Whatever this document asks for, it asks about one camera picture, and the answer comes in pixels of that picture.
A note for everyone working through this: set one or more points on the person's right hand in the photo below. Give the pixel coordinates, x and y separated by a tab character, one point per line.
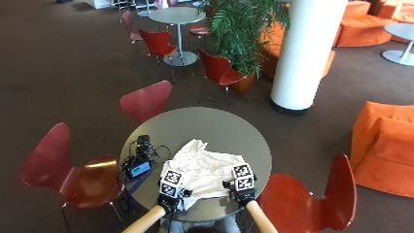
245	196

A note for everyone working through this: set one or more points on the black device with blue screen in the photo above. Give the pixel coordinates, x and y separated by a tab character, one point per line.
140	168

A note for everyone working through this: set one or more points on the person's left hand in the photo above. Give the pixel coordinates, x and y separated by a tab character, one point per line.
165	202

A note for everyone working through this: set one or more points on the the person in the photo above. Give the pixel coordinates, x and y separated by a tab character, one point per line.
224	225

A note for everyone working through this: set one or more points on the white marker cube left glove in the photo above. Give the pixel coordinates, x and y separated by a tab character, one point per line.
171	183

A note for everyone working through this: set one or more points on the white cloth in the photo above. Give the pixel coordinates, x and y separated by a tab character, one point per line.
205	166

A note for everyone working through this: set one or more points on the brown plant pot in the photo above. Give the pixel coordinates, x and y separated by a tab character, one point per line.
244	83

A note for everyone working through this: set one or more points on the grey round pedestal table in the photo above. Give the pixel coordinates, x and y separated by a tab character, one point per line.
401	42
176	19

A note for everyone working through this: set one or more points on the red wooden chair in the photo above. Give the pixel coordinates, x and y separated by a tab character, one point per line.
128	24
310	200
157	42
147	101
68	174
217	69
198	30

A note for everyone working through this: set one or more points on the orange armchair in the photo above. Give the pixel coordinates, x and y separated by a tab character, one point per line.
384	152

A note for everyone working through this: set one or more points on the orange bench seat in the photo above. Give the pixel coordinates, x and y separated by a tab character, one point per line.
276	48

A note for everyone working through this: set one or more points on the green potted palm plant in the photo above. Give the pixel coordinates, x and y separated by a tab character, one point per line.
241	29

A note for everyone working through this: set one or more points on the orange round sofa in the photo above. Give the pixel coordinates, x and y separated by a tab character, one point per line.
362	30

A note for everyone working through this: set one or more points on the black camera unit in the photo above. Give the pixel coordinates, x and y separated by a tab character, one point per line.
144	145

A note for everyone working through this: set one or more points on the white marker cube glove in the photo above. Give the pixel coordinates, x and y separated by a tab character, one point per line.
242	177
171	183

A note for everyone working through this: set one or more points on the white marker cube right glove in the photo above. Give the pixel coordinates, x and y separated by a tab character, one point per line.
242	177

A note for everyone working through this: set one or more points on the white round pillar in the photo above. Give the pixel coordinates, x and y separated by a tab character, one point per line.
304	55

